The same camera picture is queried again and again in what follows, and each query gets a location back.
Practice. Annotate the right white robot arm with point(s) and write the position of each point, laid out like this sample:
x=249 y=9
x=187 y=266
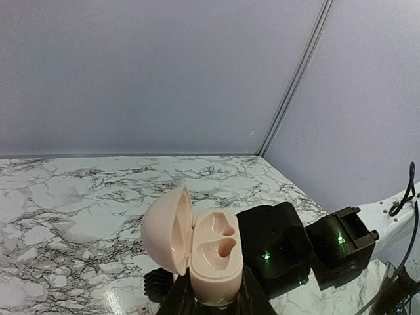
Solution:
x=281 y=252

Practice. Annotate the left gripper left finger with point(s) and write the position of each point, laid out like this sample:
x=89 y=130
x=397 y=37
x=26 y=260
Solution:
x=180 y=300

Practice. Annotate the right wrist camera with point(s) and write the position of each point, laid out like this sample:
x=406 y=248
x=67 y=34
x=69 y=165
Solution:
x=157 y=284

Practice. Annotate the pink earbud charging case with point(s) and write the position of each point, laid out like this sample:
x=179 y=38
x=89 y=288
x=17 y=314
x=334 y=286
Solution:
x=206 y=246

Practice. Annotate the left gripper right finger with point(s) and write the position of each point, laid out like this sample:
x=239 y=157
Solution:
x=251 y=298

